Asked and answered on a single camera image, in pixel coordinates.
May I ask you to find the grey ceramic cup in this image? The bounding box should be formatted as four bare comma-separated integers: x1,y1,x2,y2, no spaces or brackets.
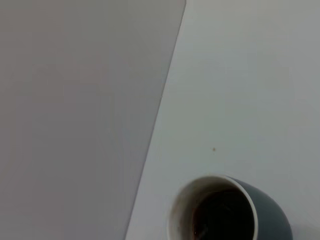
166,174,294,240

